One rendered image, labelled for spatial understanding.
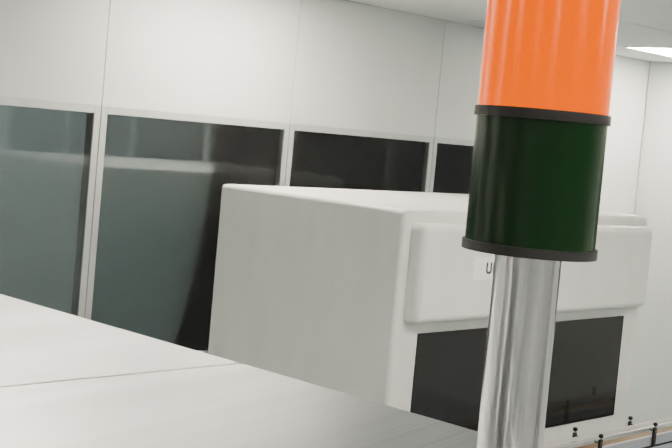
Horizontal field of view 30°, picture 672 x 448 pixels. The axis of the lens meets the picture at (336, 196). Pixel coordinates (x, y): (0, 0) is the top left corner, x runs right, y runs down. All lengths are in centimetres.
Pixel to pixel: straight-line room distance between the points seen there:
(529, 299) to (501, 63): 9
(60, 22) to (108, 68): 33
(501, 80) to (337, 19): 645
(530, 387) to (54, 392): 25
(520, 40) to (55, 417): 27
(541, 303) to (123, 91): 552
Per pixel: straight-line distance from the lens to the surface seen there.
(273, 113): 659
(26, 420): 57
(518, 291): 47
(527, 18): 46
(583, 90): 46
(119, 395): 63
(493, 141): 46
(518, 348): 47
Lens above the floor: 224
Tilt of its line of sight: 3 degrees down
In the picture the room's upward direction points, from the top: 5 degrees clockwise
